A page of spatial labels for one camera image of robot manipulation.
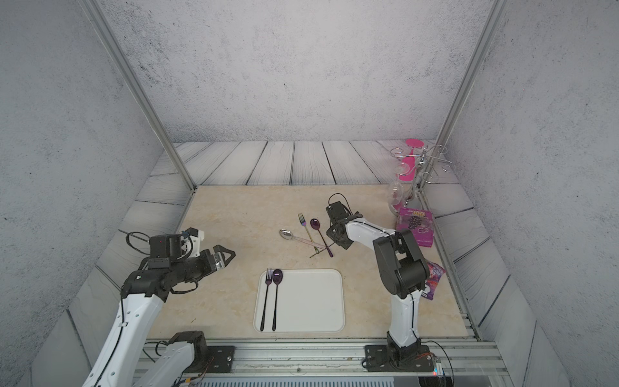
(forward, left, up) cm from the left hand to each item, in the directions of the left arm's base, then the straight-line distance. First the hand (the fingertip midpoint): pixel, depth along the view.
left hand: (228, 258), depth 75 cm
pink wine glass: (+28, -60, +10) cm, 67 cm away
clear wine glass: (+29, -60, -2) cm, 66 cm away
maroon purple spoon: (+25, -27, -17) cm, 41 cm away
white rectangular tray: (-7, -24, -18) cm, 31 cm away
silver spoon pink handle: (+20, -16, -17) cm, 31 cm away
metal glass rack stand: (+34, -70, +4) cm, 78 cm away
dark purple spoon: (+2, -13, -18) cm, 22 cm away
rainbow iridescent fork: (+27, -22, -19) cm, 40 cm away
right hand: (+18, -35, -15) cm, 43 cm away
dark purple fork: (+1, -9, -18) cm, 20 cm away
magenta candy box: (+21, -69, -11) cm, 73 cm away
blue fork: (+13, -30, -18) cm, 37 cm away
